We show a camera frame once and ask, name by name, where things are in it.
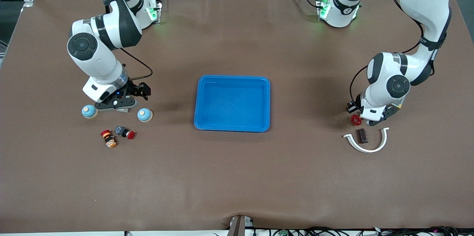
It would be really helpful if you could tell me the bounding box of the blue desk bell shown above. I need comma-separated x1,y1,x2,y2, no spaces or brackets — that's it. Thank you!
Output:
137,108,153,123
81,105,99,119

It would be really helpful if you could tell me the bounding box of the blue plastic tray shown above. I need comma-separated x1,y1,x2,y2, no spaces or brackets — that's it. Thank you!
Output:
194,75,271,133

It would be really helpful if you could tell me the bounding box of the black push button red cap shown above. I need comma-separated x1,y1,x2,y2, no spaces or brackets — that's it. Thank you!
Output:
114,126,136,140

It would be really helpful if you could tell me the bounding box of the white half-round pipe clamp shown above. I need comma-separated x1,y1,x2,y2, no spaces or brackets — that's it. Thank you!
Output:
343,127,390,153

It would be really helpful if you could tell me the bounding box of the red and yellow emergency button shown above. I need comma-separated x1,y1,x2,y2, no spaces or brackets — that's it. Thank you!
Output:
100,130,118,149

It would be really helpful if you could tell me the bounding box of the brown table cover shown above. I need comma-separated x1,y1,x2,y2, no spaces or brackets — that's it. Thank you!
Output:
0,0,474,233

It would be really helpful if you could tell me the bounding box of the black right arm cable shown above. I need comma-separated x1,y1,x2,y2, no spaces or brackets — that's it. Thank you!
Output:
119,47,154,81

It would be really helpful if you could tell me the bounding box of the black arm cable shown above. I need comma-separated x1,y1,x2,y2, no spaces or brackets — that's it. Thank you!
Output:
119,47,154,81
349,0,424,105

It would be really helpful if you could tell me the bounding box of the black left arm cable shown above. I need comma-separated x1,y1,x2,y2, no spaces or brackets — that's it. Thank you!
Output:
349,0,424,105

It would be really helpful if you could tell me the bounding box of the grey metal post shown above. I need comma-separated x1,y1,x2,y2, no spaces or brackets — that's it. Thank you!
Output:
227,215,254,236

